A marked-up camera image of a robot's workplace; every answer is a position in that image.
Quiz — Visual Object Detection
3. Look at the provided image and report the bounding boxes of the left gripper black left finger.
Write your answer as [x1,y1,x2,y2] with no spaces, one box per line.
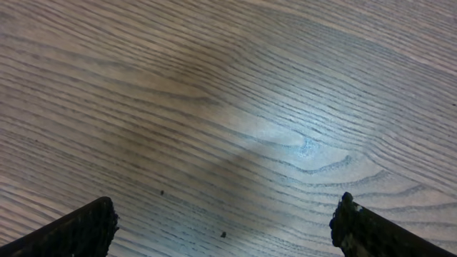
[1,196,119,257]

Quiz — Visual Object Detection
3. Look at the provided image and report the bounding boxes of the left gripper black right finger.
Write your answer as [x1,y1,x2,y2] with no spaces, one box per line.
[329,192,456,257]

